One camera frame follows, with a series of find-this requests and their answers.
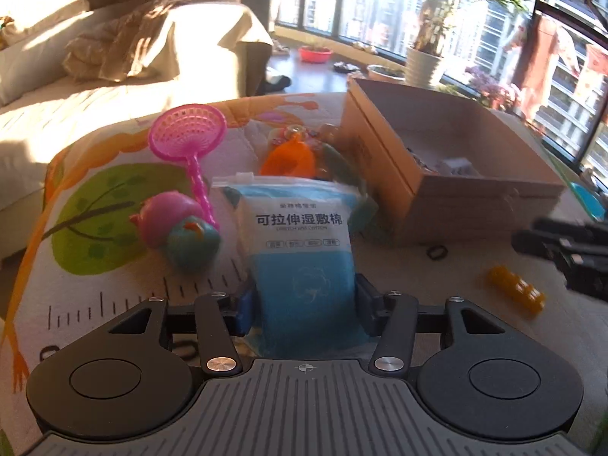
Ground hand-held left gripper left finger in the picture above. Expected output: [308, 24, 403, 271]
[110, 286, 257, 375]

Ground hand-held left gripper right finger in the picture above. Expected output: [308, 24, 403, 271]
[356, 274, 500, 375]

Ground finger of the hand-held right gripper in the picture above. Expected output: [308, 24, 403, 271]
[533, 217, 608, 243]
[512, 229, 594, 260]

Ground blue cotton pad packet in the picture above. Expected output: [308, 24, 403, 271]
[210, 173, 376, 359]

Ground teal bird toy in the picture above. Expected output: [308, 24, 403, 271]
[165, 215, 222, 271]

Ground brown cardboard box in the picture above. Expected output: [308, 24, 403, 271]
[339, 77, 568, 248]

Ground pink pig toy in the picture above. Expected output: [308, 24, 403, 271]
[129, 191, 207, 249]

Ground orange plastic toy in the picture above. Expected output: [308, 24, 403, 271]
[260, 134, 317, 179]

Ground pink plastic strainer scoop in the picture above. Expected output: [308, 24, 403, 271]
[148, 103, 228, 230]

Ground blue basin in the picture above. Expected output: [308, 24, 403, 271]
[569, 181, 605, 222]

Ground yellow toy block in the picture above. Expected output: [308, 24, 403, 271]
[487, 265, 546, 317]

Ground small white items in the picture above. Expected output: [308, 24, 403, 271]
[407, 147, 480, 177]

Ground green transparent toy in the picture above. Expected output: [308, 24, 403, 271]
[319, 145, 379, 229]

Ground pink flowering plants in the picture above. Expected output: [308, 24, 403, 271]
[466, 65, 522, 111]

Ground hanging orange clothing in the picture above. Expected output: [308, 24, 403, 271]
[502, 12, 573, 120]

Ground small pink yellow toy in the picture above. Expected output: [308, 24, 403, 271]
[268, 123, 320, 146]

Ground white plant pot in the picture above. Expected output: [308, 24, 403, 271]
[405, 46, 446, 87]

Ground small round planter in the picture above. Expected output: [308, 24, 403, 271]
[367, 64, 405, 84]

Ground red basin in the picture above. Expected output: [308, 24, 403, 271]
[298, 45, 333, 64]

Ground beige crumpled blanket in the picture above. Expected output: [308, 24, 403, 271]
[64, 0, 238, 82]

